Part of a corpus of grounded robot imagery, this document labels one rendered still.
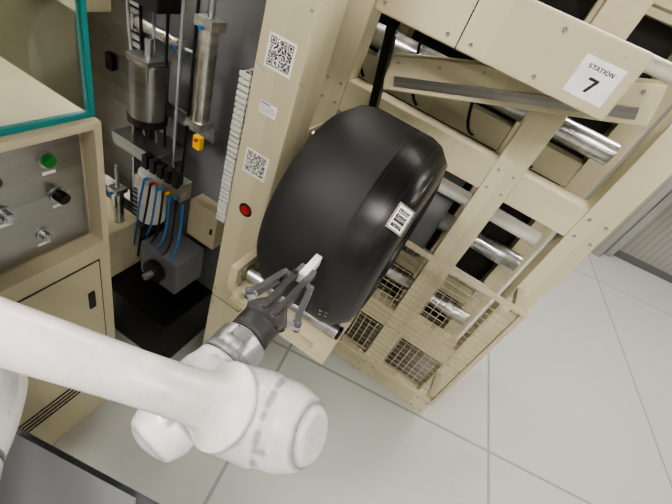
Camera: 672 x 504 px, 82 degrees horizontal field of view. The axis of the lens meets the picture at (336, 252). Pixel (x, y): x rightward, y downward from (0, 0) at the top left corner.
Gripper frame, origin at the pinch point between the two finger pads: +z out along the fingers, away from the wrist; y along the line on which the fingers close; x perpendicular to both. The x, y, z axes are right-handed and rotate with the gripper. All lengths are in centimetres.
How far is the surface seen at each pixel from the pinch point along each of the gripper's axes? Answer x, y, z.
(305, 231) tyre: -2.7, 5.6, 5.8
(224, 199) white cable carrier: 23, 41, 22
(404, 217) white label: -11.8, -10.8, 15.8
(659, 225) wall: 131, -220, 413
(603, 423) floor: 144, -176, 139
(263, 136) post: -3.7, 31.9, 25.1
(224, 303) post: 65, 32, 15
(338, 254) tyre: -2.4, -3.2, 5.6
